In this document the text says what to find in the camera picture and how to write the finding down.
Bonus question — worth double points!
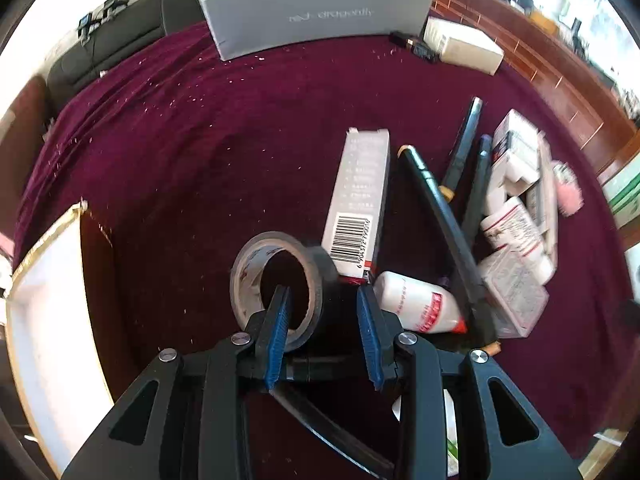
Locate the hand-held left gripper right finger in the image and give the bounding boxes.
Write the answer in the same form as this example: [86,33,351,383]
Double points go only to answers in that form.
[356,284,585,480]

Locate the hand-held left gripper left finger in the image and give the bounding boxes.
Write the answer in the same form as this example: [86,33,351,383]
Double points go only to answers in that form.
[62,284,293,480]

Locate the white glue bottle red cap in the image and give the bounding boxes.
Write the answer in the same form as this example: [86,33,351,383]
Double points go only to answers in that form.
[374,271,468,336]

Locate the black tape roll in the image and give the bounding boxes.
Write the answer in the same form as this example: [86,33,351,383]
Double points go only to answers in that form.
[230,231,341,353]

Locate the long black stick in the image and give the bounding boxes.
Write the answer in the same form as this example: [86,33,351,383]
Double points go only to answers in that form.
[270,385,396,478]

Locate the white green packet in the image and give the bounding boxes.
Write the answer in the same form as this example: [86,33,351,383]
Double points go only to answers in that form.
[392,390,461,478]

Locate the black stick gold tip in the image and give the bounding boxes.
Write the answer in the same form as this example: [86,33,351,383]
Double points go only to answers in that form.
[397,145,501,356]

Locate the white red barcode carton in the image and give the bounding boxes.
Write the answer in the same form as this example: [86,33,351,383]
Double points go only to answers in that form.
[321,128,391,281]

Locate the white tray gold rim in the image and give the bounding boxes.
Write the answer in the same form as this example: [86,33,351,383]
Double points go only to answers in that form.
[5,201,116,478]

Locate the white printed flat box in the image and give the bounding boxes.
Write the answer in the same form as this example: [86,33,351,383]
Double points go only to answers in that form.
[475,250,550,339]

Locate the long thin white box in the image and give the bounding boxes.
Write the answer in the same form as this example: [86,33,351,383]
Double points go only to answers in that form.
[530,132,560,266]

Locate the small pink bottle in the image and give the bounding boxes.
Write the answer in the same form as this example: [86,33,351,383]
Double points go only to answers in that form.
[550,160,583,217]

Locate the green white box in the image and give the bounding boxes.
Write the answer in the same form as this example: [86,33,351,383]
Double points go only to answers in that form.
[602,152,640,231]

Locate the small black device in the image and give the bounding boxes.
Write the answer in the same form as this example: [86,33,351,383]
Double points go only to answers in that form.
[390,31,440,63]

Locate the small white box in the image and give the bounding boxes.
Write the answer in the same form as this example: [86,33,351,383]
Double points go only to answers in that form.
[424,16,505,76]

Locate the wooden cabinet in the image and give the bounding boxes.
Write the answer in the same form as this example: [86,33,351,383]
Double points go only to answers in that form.
[410,0,640,176]

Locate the black sofa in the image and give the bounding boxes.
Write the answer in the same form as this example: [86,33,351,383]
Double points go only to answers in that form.
[47,0,211,111]

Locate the large grey cardboard box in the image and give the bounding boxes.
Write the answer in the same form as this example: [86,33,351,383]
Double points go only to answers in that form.
[197,0,438,61]

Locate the black blue device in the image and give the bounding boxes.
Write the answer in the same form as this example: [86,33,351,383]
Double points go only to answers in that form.
[77,0,126,41]

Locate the window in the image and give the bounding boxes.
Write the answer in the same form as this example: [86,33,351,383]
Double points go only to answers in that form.
[470,0,640,126]

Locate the black pen yellow ring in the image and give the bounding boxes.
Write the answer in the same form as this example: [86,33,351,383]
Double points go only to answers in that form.
[440,96,484,201]

